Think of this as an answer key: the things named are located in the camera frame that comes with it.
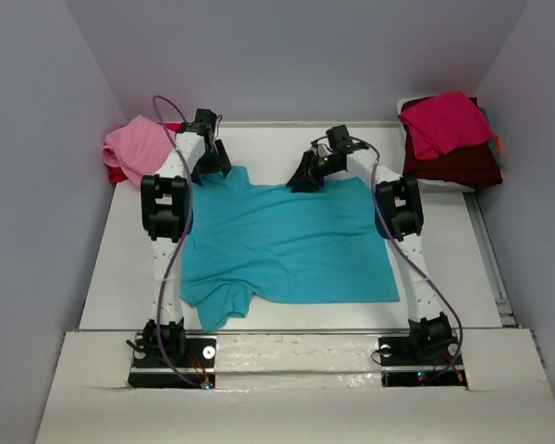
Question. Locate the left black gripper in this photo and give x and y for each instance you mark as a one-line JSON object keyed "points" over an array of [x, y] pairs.
{"points": [[213, 160]]}

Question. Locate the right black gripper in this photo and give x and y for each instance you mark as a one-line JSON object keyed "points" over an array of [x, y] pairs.
{"points": [[314, 166]]}

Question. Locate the turquoise t shirt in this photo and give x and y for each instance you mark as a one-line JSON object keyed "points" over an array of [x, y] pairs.
{"points": [[294, 248]]}

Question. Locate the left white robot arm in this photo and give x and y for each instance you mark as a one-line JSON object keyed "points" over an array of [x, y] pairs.
{"points": [[167, 166]]}

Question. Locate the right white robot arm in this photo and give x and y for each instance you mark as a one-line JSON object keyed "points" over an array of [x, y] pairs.
{"points": [[435, 328]]}

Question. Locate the pink folded t shirt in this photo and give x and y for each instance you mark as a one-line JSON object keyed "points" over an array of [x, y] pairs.
{"points": [[136, 150]]}

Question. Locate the red folded t shirt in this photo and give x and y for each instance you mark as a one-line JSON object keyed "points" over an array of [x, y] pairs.
{"points": [[115, 176]]}

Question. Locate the magenta t shirt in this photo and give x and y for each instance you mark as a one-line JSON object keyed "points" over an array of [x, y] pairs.
{"points": [[441, 124]]}

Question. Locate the dark red t shirt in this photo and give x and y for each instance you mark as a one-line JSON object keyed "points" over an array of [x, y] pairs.
{"points": [[467, 164]]}

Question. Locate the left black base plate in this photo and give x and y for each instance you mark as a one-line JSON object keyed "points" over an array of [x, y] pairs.
{"points": [[197, 365]]}

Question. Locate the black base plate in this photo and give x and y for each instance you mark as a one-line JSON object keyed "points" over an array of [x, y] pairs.
{"points": [[401, 367], [197, 365]]}

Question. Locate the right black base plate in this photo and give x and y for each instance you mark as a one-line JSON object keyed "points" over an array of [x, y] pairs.
{"points": [[401, 367]]}

